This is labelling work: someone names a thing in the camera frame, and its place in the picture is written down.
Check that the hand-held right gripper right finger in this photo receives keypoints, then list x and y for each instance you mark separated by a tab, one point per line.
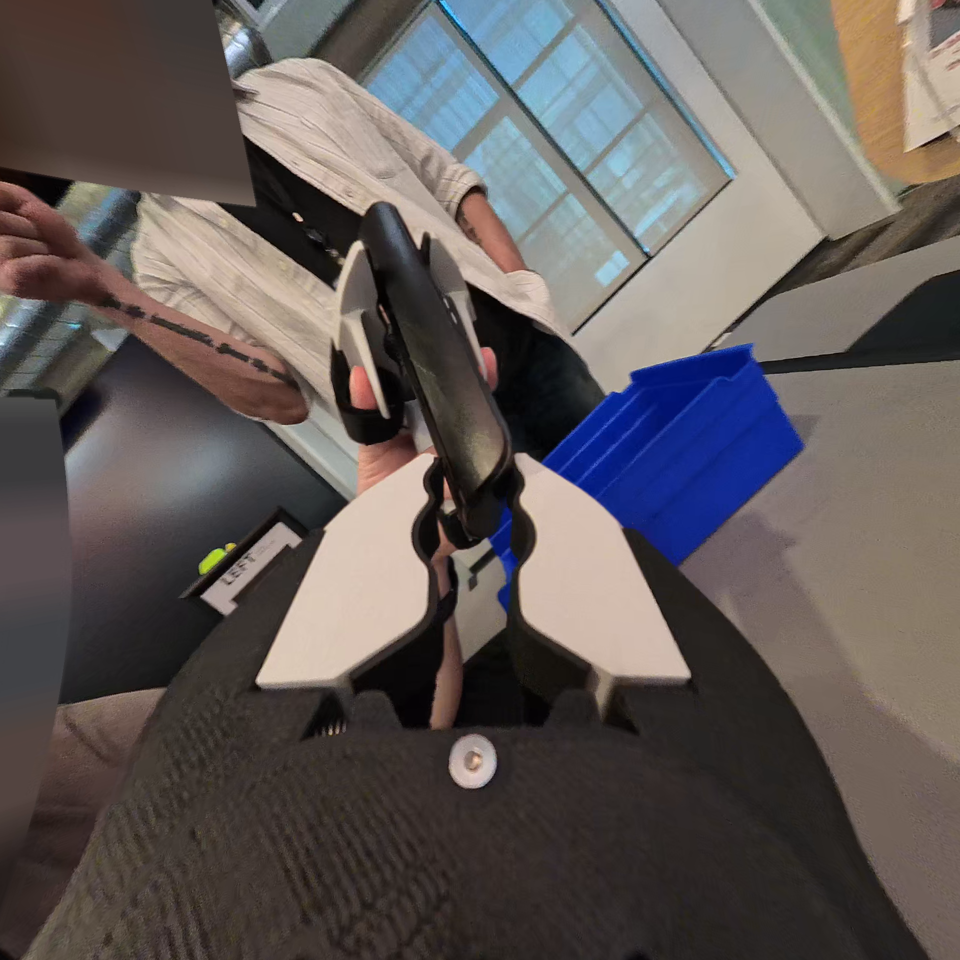
600	600

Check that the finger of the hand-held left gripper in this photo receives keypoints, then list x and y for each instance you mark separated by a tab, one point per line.
458	293
357	300

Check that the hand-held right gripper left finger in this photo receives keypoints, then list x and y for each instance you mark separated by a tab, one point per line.
353	600

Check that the black remote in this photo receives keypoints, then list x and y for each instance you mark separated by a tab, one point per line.
443	375

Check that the person's left forearm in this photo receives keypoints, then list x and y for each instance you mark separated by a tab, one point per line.
447	660

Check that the person's left hand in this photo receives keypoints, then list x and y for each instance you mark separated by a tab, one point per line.
390	458

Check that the white tag sign board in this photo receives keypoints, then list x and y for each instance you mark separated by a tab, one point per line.
255	567

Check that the blue plastic bin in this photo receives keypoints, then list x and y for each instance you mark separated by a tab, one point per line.
675	435

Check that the person's torso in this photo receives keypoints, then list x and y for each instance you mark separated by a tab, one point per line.
90	780

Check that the black mat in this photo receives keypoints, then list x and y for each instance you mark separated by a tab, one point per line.
900	330

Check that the instruction sheet on stand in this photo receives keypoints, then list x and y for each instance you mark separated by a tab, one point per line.
863	90

